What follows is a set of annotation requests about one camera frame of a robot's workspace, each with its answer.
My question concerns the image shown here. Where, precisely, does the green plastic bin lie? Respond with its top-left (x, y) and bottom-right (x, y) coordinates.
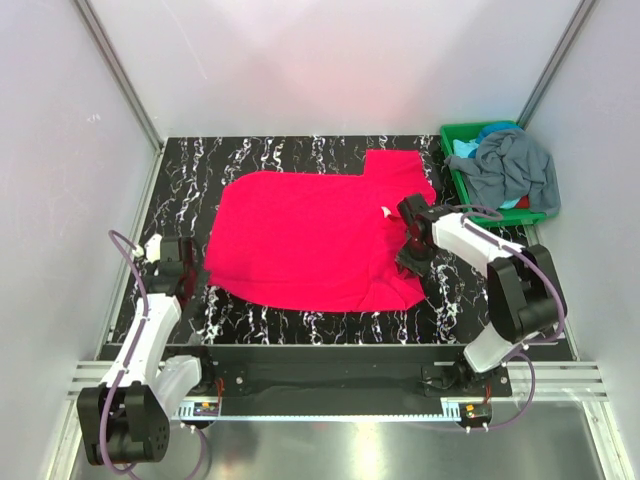
top-left (440, 121), bottom-right (559, 228)

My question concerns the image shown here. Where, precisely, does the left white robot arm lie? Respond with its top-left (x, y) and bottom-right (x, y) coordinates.
top-left (76, 230), bottom-right (216, 476)

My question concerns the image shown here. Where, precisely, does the aluminium frame post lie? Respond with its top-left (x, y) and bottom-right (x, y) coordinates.
top-left (517, 0), bottom-right (599, 129)
top-left (71, 0), bottom-right (164, 153)

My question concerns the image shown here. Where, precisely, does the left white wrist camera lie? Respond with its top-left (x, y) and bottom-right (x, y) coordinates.
top-left (132, 233), bottom-right (162, 263)

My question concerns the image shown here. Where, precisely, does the red t shirt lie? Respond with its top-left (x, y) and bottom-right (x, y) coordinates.
top-left (204, 150), bottom-right (436, 313)

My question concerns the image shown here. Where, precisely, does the grey t shirt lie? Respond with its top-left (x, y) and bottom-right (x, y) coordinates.
top-left (445, 128), bottom-right (561, 216)

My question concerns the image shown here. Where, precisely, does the black marbled table mat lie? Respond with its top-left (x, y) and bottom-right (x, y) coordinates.
top-left (141, 135), bottom-right (488, 345)

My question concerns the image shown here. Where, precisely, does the light blue t shirt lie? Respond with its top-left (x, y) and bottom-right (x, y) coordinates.
top-left (452, 139), bottom-right (479, 158)

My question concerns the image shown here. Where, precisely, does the right aluminium frame post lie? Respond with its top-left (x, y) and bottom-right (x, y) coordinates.
top-left (517, 0), bottom-right (599, 129)

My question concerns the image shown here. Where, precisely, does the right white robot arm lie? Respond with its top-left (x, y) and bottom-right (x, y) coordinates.
top-left (396, 194), bottom-right (567, 397)

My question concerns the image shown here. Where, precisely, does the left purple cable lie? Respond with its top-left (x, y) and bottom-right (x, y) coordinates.
top-left (97, 229), bottom-right (216, 476)

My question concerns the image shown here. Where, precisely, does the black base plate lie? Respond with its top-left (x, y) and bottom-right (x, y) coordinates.
top-left (202, 345), bottom-right (512, 417)

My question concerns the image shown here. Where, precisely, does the left aluminium frame post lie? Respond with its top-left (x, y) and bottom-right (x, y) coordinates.
top-left (71, 0), bottom-right (164, 153)

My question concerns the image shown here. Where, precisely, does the purple cable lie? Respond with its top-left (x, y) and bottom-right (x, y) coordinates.
top-left (97, 229), bottom-right (216, 476)
top-left (459, 204), bottom-right (569, 431)

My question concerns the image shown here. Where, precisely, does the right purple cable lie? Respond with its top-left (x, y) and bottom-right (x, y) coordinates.
top-left (459, 204), bottom-right (569, 431)

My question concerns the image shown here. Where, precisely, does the aluminium front rail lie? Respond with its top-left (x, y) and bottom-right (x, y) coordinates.
top-left (64, 359), bottom-right (611, 424)

